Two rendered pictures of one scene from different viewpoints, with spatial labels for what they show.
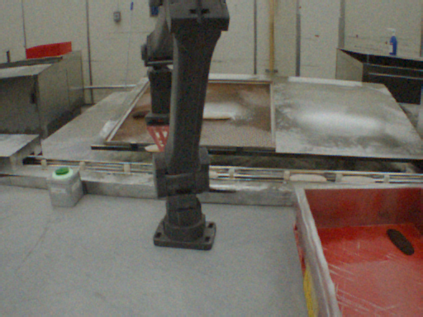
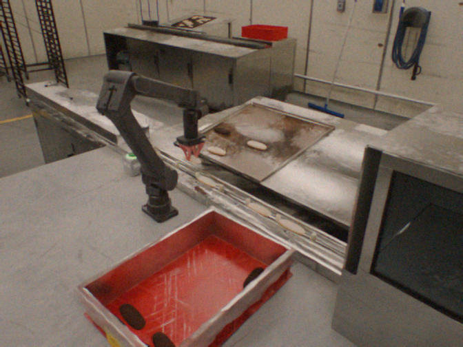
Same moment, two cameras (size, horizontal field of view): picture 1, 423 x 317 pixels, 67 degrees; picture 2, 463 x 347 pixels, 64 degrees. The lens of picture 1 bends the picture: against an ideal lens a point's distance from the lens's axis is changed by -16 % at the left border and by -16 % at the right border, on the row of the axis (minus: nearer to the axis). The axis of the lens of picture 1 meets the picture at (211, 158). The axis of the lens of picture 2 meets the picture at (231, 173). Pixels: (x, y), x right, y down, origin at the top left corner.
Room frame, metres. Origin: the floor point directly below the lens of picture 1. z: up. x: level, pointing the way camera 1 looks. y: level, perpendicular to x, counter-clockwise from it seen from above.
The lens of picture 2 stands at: (-0.08, -0.83, 1.57)
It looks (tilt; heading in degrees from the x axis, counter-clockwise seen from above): 28 degrees down; 38
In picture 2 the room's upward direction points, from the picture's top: straight up
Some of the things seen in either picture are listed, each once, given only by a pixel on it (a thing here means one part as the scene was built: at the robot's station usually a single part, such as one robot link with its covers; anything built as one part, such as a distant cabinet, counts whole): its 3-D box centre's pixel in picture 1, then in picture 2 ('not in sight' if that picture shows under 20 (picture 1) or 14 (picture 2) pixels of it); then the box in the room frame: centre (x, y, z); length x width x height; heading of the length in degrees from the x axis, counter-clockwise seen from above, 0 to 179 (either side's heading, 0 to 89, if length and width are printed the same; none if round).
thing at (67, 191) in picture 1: (66, 192); (135, 166); (0.79, 0.37, 0.84); 0.08 x 0.08 x 0.11; 82
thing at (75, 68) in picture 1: (52, 88); (262, 70); (4.23, 1.97, 0.44); 0.70 x 0.55 x 0.87; 82
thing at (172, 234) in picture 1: (184, 220); (158, 202); (0.64, 0.06, 0.86); 0.12 x 0.09 x 0.08; 82
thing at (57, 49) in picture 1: (49, 49); (264, 32); (4.23, 1.97, 0.94); 0.51 x 0.36 x 0.13; 86
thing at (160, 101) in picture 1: (162, 103); (191, 131); (0.89, 0.12, 1.04); 0.10 x 0.07 x 0.07; 172
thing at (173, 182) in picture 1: (177, 182); (158, 180); (0.66, 0.07, 0.94); 0.09 x 0.05 x 0.10; 14
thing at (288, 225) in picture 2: (358, 179); (291, 226); (0.82, -0.38, 0.86); 0.10 x 0.04 x 0.01; 82
